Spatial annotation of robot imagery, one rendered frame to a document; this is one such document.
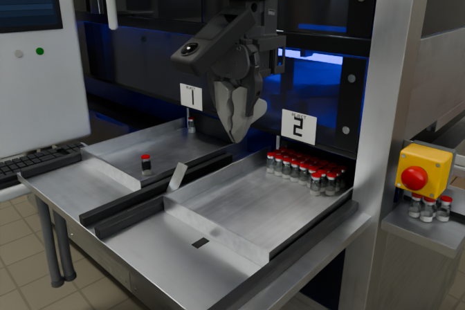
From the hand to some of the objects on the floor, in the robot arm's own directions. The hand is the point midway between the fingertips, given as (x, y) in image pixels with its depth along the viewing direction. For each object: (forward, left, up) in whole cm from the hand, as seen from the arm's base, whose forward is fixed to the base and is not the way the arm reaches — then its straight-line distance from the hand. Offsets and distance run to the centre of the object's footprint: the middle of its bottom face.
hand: (232, 135), depth 57 cm
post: (+32, -7, -110) cm, 114 cm away
